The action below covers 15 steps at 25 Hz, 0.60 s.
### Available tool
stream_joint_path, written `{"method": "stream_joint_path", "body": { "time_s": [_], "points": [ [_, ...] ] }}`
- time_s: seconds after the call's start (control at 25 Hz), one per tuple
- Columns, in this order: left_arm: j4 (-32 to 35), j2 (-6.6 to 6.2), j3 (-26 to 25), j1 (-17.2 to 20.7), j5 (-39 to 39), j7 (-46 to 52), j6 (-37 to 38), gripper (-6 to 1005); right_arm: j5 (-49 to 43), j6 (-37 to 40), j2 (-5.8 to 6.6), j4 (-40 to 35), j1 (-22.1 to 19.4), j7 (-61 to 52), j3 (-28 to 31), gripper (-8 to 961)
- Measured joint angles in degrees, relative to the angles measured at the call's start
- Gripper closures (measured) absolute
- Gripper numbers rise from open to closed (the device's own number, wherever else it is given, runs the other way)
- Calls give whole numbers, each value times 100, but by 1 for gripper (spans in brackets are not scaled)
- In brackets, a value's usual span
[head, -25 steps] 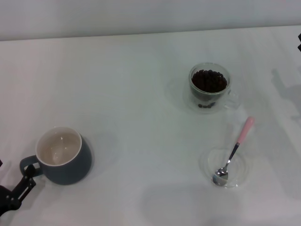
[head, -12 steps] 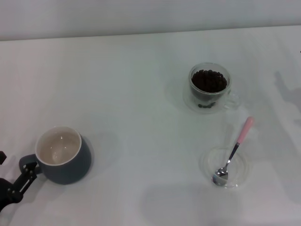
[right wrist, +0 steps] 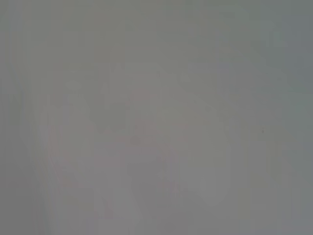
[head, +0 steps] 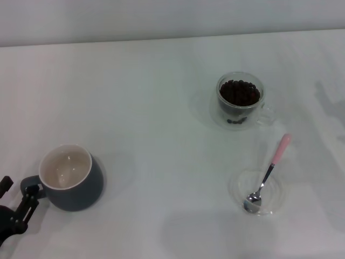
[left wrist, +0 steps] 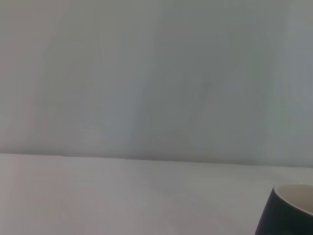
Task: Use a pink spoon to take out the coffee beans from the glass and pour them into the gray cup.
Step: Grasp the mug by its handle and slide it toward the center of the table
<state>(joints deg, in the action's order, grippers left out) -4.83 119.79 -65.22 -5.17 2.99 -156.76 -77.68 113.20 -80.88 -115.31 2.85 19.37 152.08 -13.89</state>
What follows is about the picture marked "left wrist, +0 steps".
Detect dark blue mug cream inside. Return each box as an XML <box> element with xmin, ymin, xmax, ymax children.
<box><xmin>254</xmin><ymin>183</ymin><xmax>313</xmax><ymax>235</ymax></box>

